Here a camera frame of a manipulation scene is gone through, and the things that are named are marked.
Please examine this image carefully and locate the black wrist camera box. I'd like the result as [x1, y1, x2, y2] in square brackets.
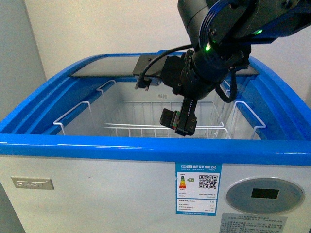
[132, 53, 188, 84]

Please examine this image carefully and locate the white blue chest freezer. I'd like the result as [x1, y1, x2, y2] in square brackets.
[0, 55, 311, 233]

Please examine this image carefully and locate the black camera cable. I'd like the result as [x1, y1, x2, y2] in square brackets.
[135, 44, 195, 92]

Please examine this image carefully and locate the grey instruction label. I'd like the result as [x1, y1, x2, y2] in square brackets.
[219, 213, 287, 233]

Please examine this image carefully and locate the grey oval temperature display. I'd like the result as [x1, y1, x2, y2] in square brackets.
[226, 178, 304, 215]

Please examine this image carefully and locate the glass sliding freezer lid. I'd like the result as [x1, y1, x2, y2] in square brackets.
[69, 52, 259, 78]

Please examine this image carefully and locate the silver brand nameplate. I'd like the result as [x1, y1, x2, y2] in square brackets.
[11, 177, 54, 190]

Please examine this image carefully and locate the white wire freezer basket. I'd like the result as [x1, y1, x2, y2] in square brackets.
[53, 81, 266, 139]

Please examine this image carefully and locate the blue energy label sticker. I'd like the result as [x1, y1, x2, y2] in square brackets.
[175, 163, 222, 216]

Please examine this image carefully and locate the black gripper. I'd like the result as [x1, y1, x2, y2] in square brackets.
[159, 50, 250, 136]

